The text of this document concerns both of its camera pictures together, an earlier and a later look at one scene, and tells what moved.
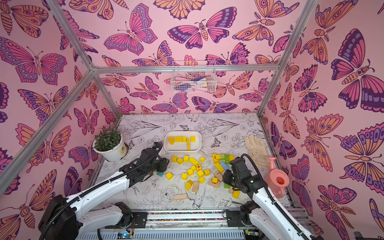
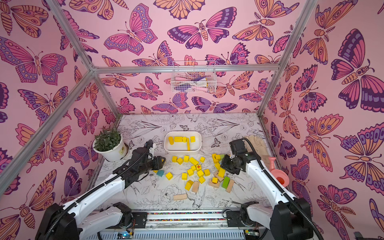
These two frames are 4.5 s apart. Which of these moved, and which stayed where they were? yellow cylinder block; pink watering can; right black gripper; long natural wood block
Moved: right black gripper
Stayed: pink watering can; long natural wood block; yellow cylinder block
